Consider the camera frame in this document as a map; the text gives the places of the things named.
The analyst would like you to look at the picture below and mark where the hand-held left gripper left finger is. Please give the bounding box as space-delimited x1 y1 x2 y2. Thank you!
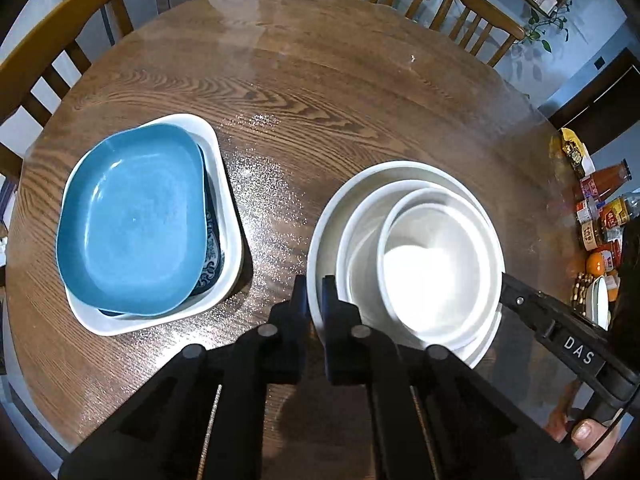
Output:
59 274 313 480

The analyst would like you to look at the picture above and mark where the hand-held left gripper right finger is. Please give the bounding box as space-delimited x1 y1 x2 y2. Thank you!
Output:
321 275 583 480

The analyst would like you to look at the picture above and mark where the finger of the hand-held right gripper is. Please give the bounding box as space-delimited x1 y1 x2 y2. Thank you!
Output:
499 272 561 331

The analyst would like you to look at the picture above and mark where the large white bowl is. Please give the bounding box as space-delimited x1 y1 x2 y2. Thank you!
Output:
306 160 505 368

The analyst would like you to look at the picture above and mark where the medium white bowl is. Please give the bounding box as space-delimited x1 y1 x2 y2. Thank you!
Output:
335 180 493 350

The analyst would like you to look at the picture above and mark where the small white straight-sided bowl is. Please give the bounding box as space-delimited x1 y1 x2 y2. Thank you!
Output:
376 187 493 346

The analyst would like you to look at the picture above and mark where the blue patterned square plate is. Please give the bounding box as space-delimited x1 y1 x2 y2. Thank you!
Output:
97 130 227 318
65 112 244 337

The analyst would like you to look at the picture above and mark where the person's right hand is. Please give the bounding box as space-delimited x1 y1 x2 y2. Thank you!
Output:
547 402 621 479

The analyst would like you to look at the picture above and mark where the small white dish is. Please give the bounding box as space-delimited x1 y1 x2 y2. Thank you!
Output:
585 276 611 331

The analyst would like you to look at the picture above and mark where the tray of nuts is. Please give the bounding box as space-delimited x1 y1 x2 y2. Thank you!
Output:
570 272 596 316

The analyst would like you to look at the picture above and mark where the brown sauce jar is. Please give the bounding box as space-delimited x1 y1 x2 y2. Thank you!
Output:
580 222 606 251

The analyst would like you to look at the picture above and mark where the small white-lidded jar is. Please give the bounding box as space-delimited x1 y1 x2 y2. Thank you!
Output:
575 199 601 223

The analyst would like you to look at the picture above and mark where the yellow-capped oil bottle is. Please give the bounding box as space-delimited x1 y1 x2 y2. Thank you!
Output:
600 192 640 228

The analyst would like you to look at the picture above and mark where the red sauce bottle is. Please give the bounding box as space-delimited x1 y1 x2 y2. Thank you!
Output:
580 159 633 201

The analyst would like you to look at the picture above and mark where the yellow snack packet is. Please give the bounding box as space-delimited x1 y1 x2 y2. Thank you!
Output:
559 127 596 178

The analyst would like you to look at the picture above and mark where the dark brown door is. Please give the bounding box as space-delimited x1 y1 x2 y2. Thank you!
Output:
537 47 640 156

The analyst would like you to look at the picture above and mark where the green trailing vine plant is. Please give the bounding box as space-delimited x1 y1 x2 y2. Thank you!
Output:
510 0 571 53

